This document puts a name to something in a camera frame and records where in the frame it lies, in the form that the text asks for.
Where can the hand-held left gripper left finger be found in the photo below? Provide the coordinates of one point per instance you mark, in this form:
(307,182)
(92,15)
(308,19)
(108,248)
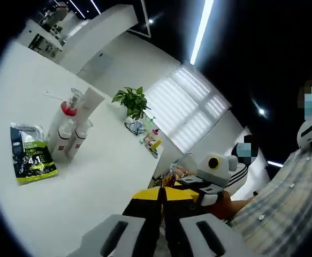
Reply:
(145,214)

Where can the white window blinds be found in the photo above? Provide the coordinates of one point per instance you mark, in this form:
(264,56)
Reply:
(188,107)

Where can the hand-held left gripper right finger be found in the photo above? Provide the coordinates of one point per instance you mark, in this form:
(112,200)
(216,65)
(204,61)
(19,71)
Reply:
(177,214)

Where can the potted green plant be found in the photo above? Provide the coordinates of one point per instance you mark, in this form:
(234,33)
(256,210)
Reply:
(133,103)

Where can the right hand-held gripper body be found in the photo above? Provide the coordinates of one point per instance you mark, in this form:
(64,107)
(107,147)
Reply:
(222,171)

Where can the red capped clear bottle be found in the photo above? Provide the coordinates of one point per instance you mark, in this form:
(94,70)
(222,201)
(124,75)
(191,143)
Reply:
(151,135)

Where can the white skincare tube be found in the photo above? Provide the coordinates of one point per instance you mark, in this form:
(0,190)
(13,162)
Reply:
(91,103)

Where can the person's right hand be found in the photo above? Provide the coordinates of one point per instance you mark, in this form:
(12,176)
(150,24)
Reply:
(225,206)

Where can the white worn device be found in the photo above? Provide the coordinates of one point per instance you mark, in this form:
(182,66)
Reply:
(309,131)

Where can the red collared white skincare bottle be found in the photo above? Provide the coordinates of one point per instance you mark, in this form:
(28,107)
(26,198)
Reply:
(68,108)

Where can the yellow bottle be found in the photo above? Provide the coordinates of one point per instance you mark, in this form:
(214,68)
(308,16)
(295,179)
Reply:
(157,144)

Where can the green black foil packet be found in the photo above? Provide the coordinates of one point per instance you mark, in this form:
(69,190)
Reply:
(35,163)

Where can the grey wall panel door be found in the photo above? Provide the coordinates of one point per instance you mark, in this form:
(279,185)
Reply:
(97,65)

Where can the small white skincare bottle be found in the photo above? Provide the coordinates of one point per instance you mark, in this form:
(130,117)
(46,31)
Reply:
(78,139)
(62,146)

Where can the green pump bottle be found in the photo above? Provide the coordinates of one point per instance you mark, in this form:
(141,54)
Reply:
(150,122)

